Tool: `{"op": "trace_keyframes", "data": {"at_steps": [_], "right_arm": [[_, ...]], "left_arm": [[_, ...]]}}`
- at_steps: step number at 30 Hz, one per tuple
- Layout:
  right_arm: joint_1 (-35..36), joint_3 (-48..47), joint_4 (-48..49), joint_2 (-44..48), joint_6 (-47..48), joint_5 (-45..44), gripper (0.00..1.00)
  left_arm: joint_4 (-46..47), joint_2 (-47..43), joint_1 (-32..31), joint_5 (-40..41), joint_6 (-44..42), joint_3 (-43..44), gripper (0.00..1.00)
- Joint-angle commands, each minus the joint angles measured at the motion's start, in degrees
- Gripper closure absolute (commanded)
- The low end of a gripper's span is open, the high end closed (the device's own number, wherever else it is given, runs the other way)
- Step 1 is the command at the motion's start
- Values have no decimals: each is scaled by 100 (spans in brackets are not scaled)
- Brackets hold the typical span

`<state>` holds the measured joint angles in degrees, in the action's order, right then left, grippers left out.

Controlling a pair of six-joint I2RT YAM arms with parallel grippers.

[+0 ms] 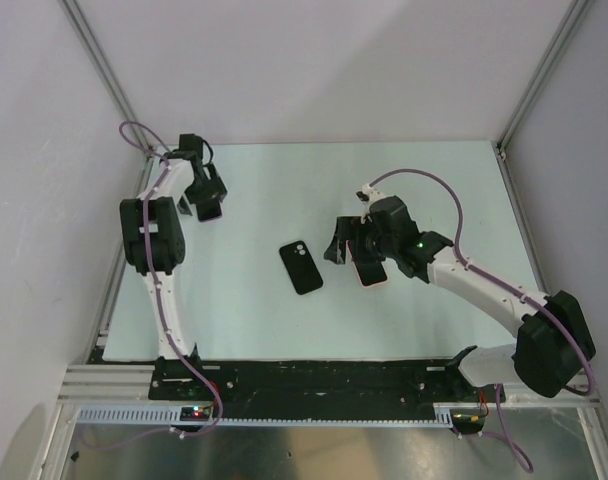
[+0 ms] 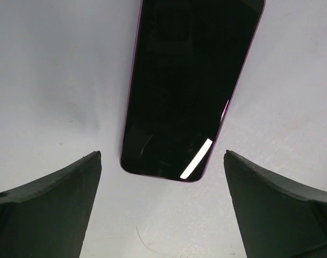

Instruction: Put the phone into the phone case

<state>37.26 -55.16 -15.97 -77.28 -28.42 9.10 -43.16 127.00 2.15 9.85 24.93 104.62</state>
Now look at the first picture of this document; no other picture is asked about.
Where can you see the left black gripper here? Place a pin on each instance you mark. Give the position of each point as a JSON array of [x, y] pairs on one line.
[[213, 190]]

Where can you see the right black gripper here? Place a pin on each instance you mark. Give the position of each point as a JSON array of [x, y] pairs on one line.
[[350, 228]]

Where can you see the small black phone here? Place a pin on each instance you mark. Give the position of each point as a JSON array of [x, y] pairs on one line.
[[209, 210]]

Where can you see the black smartphone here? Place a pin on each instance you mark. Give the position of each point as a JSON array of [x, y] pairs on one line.
[[371, 273]]

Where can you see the pink phone case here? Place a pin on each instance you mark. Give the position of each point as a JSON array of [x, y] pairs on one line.
[[352, 248]]

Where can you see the black phone case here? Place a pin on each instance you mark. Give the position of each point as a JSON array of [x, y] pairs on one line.
[[300, 267]]

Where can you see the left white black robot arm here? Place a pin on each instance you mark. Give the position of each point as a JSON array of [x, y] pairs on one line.
[[153, 237]]

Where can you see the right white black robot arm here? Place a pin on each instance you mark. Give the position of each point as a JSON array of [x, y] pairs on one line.
[[552, 341]]

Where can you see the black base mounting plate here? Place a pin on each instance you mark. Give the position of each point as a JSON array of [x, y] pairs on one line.
[[400, 390]]

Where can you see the right controller board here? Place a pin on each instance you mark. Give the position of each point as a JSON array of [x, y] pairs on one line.
[[467, 422]]

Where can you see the controller board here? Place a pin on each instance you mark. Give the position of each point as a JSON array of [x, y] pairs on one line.
[[195, 413], [467, 422]]

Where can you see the left controller board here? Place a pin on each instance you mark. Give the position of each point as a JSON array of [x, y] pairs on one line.
[[195, 413]]

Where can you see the aluminium front frame rail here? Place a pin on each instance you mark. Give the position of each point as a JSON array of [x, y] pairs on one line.
[[115, 384]]

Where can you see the left aluminium corner post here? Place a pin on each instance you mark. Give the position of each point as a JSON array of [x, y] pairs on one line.
[[100, 62]]

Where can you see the aluminium corner post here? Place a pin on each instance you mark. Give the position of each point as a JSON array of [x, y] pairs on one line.
[[553, 54], [100, 62]]

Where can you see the right aluminium corner post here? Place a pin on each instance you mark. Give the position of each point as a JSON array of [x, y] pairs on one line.
[[553, 54]]

